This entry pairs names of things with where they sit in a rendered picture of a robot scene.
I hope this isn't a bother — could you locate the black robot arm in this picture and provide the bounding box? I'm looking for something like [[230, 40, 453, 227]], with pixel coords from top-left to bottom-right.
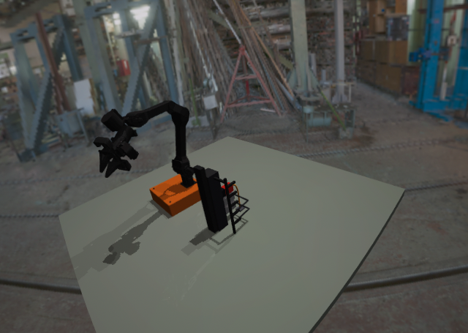
[[101, 100, 197, 188]]

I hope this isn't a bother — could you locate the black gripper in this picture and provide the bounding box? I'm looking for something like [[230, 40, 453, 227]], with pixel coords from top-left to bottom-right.
[[93, 135, 132, 178]]

